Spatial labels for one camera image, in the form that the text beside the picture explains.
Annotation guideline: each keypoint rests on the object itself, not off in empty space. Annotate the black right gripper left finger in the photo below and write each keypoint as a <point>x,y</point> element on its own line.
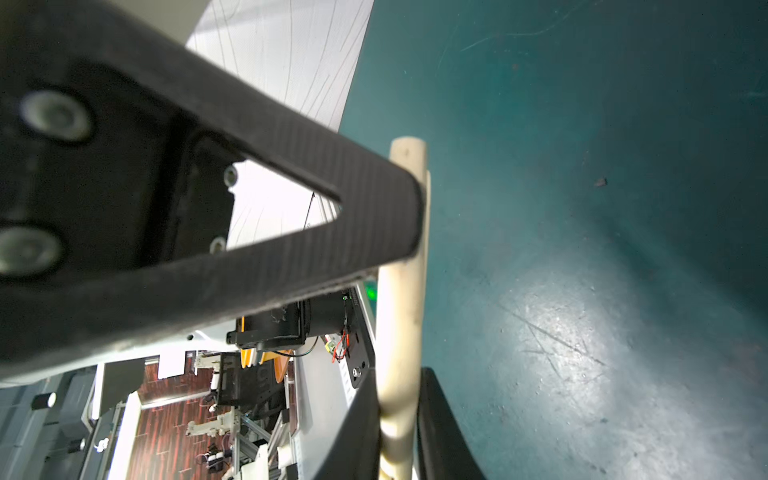
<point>355,452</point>

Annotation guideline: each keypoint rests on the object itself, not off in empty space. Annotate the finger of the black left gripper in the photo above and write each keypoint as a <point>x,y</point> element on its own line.
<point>114,145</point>

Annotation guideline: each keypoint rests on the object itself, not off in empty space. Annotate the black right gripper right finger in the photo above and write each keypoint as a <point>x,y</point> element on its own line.
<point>442,450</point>

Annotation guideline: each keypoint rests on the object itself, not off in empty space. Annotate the cream kitchen scissors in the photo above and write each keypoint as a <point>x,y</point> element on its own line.
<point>399,327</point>

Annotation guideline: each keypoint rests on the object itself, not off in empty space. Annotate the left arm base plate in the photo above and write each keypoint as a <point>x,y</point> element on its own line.
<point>360,356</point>

